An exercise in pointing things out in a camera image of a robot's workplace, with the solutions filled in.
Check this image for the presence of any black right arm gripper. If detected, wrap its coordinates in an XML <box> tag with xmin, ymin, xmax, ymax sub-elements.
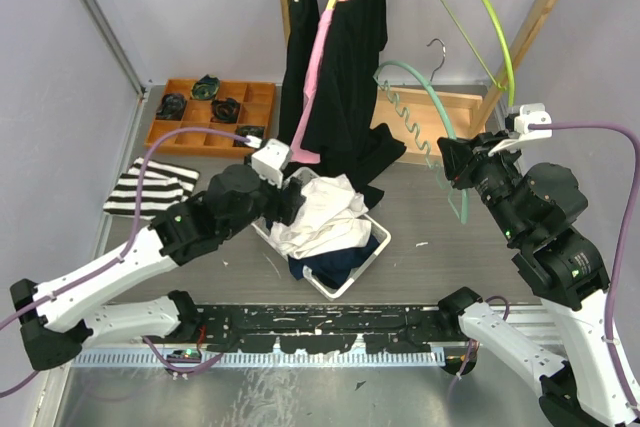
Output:
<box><xmin>436</xmin><ymin>126</ymin><xmax>526</xmax><ymax>240</ymax></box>

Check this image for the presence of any mint green hanger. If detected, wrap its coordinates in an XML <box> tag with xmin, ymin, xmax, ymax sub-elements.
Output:
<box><xmin>373</xmin><ymin>60</ymin><xmax>469</xmax><ymax>225</ymax></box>

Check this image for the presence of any white t shirt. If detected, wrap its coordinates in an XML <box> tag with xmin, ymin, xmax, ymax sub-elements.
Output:
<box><xmin>269</xmin><ymin>174</ymin><xmax>371</xmax><ymax>259</ymax></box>

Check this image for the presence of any navy blue t shirt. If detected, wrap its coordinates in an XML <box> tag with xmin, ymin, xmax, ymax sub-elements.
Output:
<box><xmin>288</xmin><ymin>235</ymin><xmax>380</xmax><ymax>289</ymax></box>

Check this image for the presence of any plain black t shirt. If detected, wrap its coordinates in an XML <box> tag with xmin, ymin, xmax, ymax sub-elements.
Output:
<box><xmin>302</xmin><ymin>0</ymin><xmax>406</xmax><ymax>209</ymax></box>

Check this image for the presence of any lime green hanger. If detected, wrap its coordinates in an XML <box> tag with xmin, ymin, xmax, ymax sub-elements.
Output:
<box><xmin>418</xmin><ymin>0</ymin><xmax>516</xmax><ymax>108</ymax></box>

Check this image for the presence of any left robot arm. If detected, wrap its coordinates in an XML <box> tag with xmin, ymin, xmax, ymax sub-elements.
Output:
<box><xmin>10</xmin><ymin>164</ymin><xmax>305</xmax><ymax>372</ymax></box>

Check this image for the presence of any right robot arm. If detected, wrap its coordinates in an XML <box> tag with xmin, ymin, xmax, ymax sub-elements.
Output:
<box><xmin>437</xmin><ymin>132</ymin><xmax>639</xmax><ymax>426</ymax></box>

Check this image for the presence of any pink t shirt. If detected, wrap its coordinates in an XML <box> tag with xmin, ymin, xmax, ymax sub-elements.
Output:
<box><xmin>290</xmin><ymin>8</ymin><xmax>334</xmax><ymax>164</ymax></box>

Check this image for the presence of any black printed t shirt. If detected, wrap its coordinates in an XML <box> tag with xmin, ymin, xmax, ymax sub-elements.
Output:
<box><xmin>277</xmin><ymin>0</ymin><xmax>320</xmax><ymax>145</ymax></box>

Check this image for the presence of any white perforated plastic basket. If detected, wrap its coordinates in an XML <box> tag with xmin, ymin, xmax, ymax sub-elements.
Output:
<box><xmin>249</xmin><ymin>166</ymin><xmax>392</xmax><ymax>301</ymax></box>

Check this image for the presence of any wooden clothes rack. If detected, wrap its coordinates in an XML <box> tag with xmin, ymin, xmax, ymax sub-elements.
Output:
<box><xmin>273</xmin><ymin>0</ymin><xmax>587</xmax><ymax>168</ymax></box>

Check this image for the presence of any rolled dark sock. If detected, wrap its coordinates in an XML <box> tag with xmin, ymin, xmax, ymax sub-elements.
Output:
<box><xmin>191</xmin><ymin>75</ymin><xmax>221</xmax><ymax>101</ymax></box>
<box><xmin>155</xmin><ymin>93</ymin><xmax>187</xmax><ymax>121</ymax></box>
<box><xmin>211</xmin><ymin>97</ymin><xmax>241</xmax><ymax>124</ymax></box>
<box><xmin>234</xmin><ymin>125</ymin><xmax>265</xmax><ymax>149</ymax></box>

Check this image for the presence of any orange wooden compartment tray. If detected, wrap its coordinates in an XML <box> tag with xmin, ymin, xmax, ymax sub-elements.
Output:
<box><xmin>144</xmin><ymin>79</ymin><xmax>276</xmax><ymax>158</ymax></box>

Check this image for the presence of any black white striped cloth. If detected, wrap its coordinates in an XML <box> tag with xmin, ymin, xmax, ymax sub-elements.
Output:
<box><xmin>103</xmin><ymin>157</ymin><xmax>200</xmax><ymax>220</ymax></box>

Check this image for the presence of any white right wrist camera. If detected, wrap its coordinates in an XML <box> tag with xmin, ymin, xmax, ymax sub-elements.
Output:
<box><xmin>489</xmin><ymin>103</ymin><xmax>552</xmax><ymax>157</ymax></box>

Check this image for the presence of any grey slotted cable duct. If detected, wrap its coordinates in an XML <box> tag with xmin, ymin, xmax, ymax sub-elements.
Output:
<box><xmin>71</xmin><ymin>348</ymin><xmax>445</xmax><ymax>368</ymax></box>

